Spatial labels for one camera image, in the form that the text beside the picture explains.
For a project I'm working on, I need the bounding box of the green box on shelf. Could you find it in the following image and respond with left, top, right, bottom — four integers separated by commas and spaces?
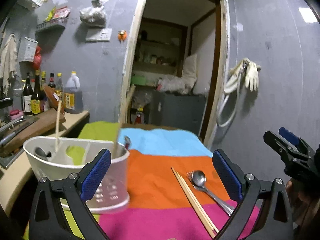
131, 75, 146, 86

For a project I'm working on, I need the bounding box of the hanging beige towel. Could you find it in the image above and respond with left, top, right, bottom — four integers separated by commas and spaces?
1, 34, 17, 95

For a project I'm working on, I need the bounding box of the hanging grey plastic bag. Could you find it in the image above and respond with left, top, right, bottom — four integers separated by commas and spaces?
79, 0, 109, 28

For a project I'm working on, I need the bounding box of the grey cabinet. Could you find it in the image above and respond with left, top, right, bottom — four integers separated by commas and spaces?
149, 91, 206, 135

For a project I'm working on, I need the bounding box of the person's hand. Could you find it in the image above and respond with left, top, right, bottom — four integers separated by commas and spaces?
285, 178, 319, 229

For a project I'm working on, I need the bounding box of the large cooking oil jug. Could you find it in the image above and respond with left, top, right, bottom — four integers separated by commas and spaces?
63, 71, 84, 114

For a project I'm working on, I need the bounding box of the small steel spoon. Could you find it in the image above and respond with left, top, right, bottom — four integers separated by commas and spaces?
34, 147, 52, 161

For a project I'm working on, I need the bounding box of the clear plastic bag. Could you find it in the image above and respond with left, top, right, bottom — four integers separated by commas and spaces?
157, 75, 196, 95

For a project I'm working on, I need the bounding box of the dark wine bottle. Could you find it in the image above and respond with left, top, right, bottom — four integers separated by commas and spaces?
22, 72, 33, 115

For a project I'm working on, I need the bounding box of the red plastic bag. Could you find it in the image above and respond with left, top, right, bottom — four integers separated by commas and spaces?
33, 46, 42, 70

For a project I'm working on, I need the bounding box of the white wall box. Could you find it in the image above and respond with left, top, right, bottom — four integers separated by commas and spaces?
18, 37, 38, 62

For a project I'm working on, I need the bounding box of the wall wire rack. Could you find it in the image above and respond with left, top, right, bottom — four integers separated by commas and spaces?
36, 6, 71, 33

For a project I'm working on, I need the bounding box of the dark sauce bottle yellow label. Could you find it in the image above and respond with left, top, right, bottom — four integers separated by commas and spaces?
31, 69, 41, 115

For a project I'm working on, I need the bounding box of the white pillow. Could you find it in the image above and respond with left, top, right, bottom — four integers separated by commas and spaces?
182, 54, 197, 89

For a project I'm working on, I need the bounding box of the wall socket plate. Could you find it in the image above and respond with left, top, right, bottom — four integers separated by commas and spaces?
85, 28, 112, 42

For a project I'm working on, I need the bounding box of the multicolour striped cloth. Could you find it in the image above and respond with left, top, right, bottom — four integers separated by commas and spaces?
23, 121, 261, 240

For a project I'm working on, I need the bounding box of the cream rubber glove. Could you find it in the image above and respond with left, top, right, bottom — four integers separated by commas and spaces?
229, 57, 261, 91

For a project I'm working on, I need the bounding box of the wooden cutting board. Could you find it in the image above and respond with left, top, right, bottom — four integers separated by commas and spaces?
1, 109, 57, 157

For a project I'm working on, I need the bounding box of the white plastic utensil holder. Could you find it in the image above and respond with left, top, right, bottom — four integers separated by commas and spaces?
23, 136, 130, 214

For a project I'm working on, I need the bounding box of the wooden chopstick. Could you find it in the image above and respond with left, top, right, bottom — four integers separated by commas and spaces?
175, 171, 220, 234
171, 166, 217, 239
54, 100, 62, 153

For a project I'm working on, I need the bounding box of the white hose loop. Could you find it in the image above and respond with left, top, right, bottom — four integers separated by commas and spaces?
216, 62, 245, 128

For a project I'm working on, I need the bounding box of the orange wall hook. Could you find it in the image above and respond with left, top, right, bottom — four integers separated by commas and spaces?
118, 30, 127, 42

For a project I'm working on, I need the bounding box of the large steel spoon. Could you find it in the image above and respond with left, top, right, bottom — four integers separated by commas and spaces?
191, 170, 234, 215

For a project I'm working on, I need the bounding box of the small sauce bottle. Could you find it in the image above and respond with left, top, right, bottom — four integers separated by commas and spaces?
48, 73, 56, 89

